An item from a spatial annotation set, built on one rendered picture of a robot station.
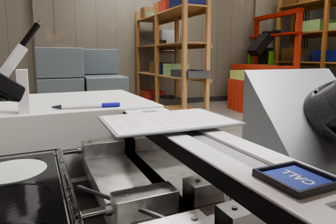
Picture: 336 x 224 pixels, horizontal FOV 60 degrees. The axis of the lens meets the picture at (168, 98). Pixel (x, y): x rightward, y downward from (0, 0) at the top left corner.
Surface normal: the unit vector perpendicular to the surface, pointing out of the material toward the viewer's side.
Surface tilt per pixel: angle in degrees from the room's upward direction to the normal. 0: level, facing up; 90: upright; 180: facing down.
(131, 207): 90
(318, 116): 81
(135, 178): 0
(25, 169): 0
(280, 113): 46
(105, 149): 90
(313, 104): 66
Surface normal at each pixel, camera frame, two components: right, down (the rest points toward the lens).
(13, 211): 0.00, -0.99
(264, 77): 0.25, -0.59
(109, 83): 0.39, 0.13
